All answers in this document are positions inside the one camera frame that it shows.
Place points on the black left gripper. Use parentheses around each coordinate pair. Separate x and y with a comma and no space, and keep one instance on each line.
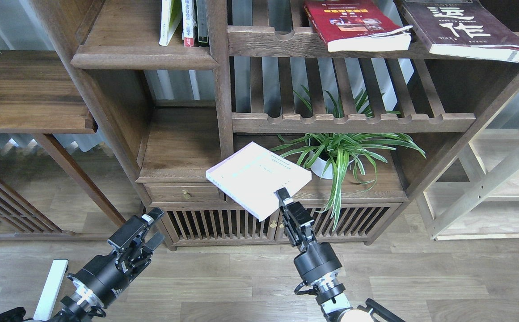
(105,277)

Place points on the green spider plant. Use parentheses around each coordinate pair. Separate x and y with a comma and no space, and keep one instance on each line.
(341,152)

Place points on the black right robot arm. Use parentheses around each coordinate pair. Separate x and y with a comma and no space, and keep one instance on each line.
(336,307)

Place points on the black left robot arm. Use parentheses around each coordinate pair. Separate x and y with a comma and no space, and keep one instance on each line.
(73,308)

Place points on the white stand leg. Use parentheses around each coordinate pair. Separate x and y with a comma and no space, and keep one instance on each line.
(50,291)

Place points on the white lavender paperback book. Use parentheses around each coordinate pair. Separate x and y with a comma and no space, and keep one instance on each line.
(253,174)

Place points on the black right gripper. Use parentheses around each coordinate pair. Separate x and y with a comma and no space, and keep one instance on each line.
(317,263)

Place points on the dark wooden side table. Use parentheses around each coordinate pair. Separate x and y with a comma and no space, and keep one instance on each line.
(45,194)

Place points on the red paperback book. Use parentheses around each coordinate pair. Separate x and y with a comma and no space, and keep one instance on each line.
(356,25)

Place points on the white plant pot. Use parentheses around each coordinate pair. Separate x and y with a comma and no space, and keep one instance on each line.
(322,168)

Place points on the dark brown book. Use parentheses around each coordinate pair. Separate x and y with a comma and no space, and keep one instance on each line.
(460,28)

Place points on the dark wooden bookshelf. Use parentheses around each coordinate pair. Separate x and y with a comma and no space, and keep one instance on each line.
(170,113)

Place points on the white green upright book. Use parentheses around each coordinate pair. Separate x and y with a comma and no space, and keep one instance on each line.
(171,16)

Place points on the light wooden shelf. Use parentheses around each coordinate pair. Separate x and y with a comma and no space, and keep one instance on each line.
(486,204)

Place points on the red white upright book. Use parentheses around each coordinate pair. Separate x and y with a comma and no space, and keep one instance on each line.
(188,23)

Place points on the black upright book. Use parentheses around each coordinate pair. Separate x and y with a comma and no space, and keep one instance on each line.
(202,23)

